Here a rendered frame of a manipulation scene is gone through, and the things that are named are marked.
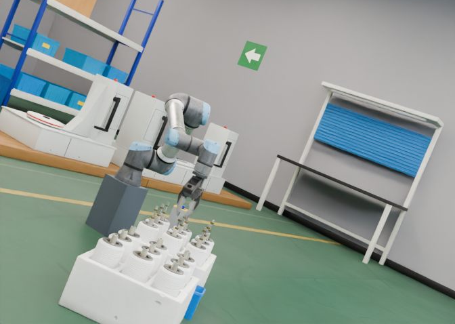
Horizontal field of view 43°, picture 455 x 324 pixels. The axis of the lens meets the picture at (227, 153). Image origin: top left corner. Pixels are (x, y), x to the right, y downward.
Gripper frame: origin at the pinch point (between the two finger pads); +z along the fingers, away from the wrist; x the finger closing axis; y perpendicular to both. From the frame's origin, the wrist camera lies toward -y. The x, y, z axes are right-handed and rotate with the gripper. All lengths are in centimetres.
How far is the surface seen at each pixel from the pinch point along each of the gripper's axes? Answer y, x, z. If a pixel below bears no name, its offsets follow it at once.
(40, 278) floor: -49, 30, 35
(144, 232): -4.9, 11.5, 13.1
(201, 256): -1.4, -15.2, 12.9
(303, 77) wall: 580, 32, -156
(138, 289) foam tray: -61, -8, 19
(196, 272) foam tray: -5.8, -16.7, 19.1
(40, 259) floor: -30, 41, 35
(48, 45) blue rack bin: 421, 329, -55
